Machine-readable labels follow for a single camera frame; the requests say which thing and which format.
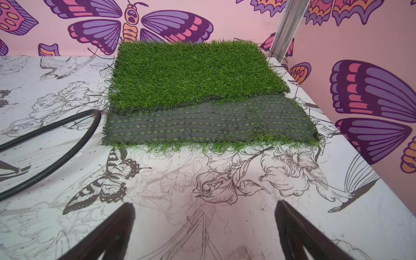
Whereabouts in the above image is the black power strip cord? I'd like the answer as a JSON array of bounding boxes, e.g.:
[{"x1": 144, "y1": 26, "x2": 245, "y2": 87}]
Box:
[{"x1": 0, "y1": 108, "x2": 102, "y2": 202}]

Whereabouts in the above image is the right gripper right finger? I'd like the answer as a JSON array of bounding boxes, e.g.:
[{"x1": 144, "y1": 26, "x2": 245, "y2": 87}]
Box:
[{"x1": 275, "y1": 200, "x2": 352, "y2": 260}]

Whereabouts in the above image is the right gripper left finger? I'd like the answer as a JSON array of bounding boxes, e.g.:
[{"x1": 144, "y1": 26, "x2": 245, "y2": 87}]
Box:
[{"x1": 60, "y1": 203, "x2": 135, "y2": 260}]

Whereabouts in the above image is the green artificial grass mat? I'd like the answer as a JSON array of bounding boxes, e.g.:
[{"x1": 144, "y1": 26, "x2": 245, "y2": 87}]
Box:
[{"x1": 103, "y1": 41, "x2": 320, "y2": 151}]

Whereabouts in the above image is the aluminium corner frame post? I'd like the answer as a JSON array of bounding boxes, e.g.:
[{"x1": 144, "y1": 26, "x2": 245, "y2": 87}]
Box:
[{"x1": 268, "y1": 0, "x2": 310, "y2": 63}]

